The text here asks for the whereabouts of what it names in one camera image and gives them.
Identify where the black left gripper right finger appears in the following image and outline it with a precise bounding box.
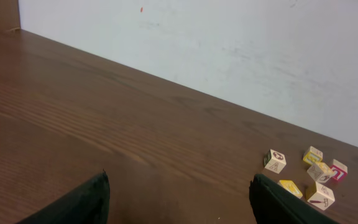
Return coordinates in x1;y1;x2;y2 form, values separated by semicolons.
249;174;337;224

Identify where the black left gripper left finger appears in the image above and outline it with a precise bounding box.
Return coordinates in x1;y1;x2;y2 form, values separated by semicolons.
18;171;110;224

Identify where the yellow white block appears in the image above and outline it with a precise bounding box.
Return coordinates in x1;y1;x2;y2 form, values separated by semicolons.
307;162;334;184

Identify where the yellow bordered block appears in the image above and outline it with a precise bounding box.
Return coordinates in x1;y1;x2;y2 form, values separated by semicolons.
303;146;323;165

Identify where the yellow top block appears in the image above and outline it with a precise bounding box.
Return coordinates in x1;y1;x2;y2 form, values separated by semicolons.
278;180;303;198

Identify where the white block with letter A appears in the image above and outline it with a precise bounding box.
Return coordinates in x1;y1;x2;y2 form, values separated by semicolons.
264;149;287;174

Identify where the white block with green edge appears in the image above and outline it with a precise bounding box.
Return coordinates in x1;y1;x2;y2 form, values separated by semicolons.
306;182;335;210

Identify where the red bordered block rear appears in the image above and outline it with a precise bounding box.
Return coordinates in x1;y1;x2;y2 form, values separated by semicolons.
329;159;348;182

